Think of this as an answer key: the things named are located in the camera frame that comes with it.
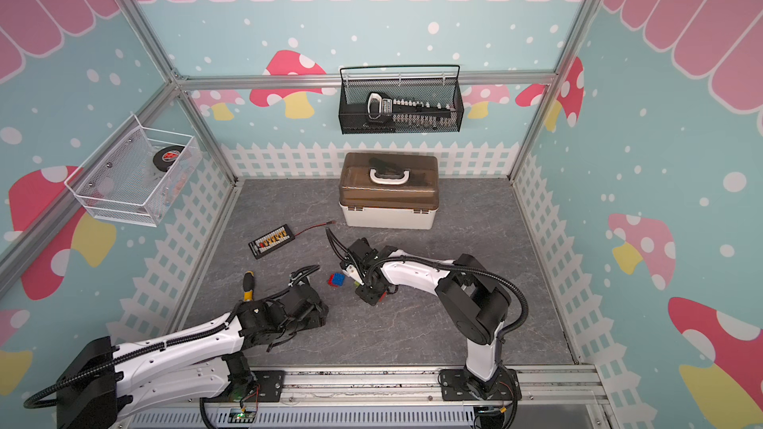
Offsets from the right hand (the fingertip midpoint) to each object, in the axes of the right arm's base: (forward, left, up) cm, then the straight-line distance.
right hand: (371, 291), depth 89 cm
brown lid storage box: (+24, -6, +19) cm, 31 cm away
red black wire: (+25, +21, -1) cm, 33 cm away
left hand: (-8, +14, +2) cm, 16 cm away
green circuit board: (-30, +30, -2) cm, 43 cm away
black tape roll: (+24, +54, +34) cm, 68 cm away
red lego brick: (+3, +12, +1) cm, 13 cm away
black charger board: (+18, +34, +1) cm, 39 cm away
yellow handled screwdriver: (+3, +38, 0) cm, 38 cm away
